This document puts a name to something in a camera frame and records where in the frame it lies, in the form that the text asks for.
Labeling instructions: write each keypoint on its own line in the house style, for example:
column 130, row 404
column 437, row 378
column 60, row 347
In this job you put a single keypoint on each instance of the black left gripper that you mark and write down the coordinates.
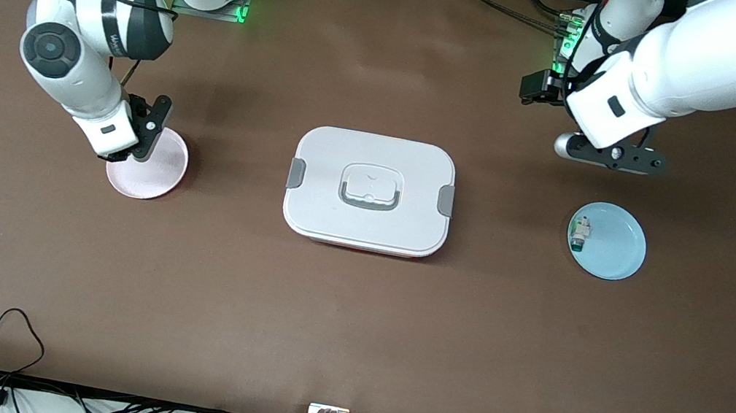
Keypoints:
column 539, row 87

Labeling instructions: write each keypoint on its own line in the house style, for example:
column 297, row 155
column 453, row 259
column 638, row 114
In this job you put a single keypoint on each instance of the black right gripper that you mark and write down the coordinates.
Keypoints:
column 118, row 156

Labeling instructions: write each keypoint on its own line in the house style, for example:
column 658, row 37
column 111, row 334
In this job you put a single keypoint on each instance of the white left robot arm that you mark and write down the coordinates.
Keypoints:
column 692, row 73

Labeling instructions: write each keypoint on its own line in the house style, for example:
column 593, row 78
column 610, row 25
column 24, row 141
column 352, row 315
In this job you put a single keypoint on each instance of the pink round plate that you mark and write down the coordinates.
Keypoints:
column 158, row 182

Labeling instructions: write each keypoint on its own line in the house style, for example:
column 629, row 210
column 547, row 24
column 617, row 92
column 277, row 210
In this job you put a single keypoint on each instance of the light blue round plate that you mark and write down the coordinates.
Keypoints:
column 615, row 257

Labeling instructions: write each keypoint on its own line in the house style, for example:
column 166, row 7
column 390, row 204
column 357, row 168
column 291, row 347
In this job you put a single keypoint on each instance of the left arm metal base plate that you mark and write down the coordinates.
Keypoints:
column 556, row 70

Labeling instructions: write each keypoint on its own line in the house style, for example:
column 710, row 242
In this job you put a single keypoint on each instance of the white green push-button switch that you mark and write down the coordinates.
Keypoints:
column 580, row 233

